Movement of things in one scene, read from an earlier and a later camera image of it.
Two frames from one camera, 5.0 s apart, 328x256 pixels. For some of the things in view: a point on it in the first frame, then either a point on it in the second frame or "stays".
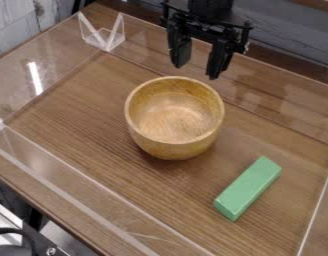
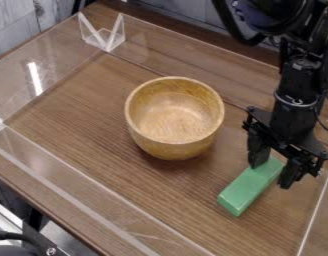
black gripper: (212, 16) -> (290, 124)
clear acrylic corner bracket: (103, 38) stays
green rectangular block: (249, 188) stays
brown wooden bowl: (174, 114) stays
